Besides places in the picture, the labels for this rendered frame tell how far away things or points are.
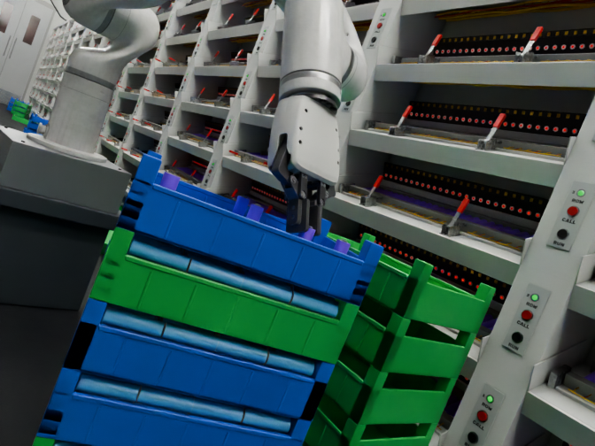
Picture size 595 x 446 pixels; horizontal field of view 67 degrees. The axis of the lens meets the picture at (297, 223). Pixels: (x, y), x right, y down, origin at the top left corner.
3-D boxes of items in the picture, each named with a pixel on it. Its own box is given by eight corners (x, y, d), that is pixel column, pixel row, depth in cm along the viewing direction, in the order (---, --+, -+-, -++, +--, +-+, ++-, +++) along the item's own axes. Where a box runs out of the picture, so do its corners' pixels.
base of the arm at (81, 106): (30, 142, 102) (54, 65, 101) (23, 133, 117) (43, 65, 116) (113, 167, 114) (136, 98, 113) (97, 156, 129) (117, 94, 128)
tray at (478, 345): (473, 382, 85) (488, 317, 81) (297, 269, 132) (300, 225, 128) (531, 356, 96) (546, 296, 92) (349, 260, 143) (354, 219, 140)
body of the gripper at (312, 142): (310, 122, 67) (306, 194, 64) (263, 93, 59) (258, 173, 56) (353, 109, 62) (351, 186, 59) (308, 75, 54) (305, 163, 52)
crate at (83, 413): (34, 437, 47) (61, 368, 47) (72, 351, 66) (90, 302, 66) (288, 479, 57) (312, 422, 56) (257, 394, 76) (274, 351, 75)
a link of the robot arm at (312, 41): (306, 109, 67) (266, 81, 60) (310, 33, 70) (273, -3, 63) (355, 95, 62) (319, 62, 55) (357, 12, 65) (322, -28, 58)
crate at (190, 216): (115, 226, 46) (142, 153, 45) (128, 201, 65) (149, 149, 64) (360, 307, 56) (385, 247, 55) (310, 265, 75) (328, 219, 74)
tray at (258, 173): (304, 200, 139) (306, 170, 136) (221, 166, 186) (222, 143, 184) (353, 196, 150) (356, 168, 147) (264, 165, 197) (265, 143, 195)
